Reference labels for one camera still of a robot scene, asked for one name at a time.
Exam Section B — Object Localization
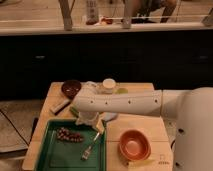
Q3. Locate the silver fork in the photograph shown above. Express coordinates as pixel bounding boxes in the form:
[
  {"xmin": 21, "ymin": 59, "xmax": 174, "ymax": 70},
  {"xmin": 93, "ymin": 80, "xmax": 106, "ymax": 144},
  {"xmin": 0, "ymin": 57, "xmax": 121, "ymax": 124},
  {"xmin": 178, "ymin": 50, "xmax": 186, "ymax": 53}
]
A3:
[{"xmin": 81, "ymin": 132, "xmax": 100, "ymax": 160}]

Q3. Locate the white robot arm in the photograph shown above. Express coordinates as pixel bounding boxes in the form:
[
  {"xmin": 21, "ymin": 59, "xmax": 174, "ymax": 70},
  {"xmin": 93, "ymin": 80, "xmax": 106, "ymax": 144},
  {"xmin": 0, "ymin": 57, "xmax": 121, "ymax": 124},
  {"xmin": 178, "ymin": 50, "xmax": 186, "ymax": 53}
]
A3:
[{"xmin": 73, "ymin": 87, "xmax": 213, "ymax": 171}]

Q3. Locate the green plastic tray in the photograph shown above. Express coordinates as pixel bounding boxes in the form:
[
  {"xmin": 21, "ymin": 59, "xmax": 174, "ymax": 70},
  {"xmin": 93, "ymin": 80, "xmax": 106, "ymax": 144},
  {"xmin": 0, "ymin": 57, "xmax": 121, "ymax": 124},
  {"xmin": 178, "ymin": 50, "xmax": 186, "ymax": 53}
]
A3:
[{"xmin": 33, "ymin": 120, "xmax": 106, "ymax": 171}]

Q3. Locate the small green object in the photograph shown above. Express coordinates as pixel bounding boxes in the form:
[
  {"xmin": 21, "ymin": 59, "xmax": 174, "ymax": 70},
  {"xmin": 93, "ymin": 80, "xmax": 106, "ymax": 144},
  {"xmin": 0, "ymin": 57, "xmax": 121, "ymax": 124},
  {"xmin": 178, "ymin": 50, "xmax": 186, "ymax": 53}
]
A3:
[{"xmin": 70, "ymin": 107, "xmax": 79, "ymax": 117}]

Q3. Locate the bunch of red grapes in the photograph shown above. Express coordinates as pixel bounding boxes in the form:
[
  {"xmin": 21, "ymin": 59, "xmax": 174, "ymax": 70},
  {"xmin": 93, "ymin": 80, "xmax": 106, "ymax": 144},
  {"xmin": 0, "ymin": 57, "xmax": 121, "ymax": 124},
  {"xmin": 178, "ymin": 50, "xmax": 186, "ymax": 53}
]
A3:
[{"xmin": 57, "ymin": 127, "xmax": 84, "ymax": 143}]

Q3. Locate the black and silver block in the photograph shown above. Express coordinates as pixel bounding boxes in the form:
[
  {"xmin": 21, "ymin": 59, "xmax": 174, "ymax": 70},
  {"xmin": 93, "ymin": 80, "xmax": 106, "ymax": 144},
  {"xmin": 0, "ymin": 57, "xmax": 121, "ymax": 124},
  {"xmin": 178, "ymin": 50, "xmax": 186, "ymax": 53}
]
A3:
[{"xmin": 50, "ymin": 100, "xmax": 70, "ymax": 115}]

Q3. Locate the dark brown bowl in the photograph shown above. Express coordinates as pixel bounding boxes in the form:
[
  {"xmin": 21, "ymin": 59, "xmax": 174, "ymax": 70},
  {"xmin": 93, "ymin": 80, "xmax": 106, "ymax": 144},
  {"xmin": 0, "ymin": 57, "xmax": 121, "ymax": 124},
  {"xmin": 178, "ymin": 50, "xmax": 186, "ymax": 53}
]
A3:
[{"xmin": 61, "ymin": 80, "xmax": 81, "ymax": 99}]

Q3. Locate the white cup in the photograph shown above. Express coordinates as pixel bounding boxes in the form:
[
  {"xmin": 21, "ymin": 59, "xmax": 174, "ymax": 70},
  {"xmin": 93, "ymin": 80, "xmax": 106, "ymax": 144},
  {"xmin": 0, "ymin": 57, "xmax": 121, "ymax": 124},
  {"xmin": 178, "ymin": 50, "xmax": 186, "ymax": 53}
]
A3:
[{"xmin": 102, "ymin": 78, "xmax": 116, "ymax": 94}]

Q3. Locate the wooden table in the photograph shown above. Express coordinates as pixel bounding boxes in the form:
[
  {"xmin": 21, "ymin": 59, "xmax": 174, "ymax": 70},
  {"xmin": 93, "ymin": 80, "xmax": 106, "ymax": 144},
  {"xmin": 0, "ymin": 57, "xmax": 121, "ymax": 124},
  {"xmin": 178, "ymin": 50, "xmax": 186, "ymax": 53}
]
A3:
[{"xmin": 22, "ymin": 82, "xmax": 173, "ymax": 171}]

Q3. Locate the green cup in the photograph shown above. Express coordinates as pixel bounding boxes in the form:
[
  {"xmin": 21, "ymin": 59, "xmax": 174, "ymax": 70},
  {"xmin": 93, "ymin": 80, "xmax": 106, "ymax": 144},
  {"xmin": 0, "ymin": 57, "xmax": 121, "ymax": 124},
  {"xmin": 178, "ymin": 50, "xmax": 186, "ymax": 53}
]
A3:
[{"xmin": 116, "ymin": 88, "xmax": 128, "ymax": 94}]

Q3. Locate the orange bowl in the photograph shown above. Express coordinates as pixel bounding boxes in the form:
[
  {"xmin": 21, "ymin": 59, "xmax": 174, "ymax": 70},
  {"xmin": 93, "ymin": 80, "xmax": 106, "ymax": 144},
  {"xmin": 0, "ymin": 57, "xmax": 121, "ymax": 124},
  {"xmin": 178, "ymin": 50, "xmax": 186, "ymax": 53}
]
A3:
[{"xmin": 118, "ymin": 130, "xmax": 151, "ymax": 162}]

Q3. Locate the black cable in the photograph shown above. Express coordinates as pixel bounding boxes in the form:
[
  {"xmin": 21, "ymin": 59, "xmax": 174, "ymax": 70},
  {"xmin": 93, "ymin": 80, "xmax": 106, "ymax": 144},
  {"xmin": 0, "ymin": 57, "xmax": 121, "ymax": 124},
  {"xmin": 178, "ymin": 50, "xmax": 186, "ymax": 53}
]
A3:
[{"xmin": 0, "ymin": 109, "xmax": 31, "ymax": 148}]

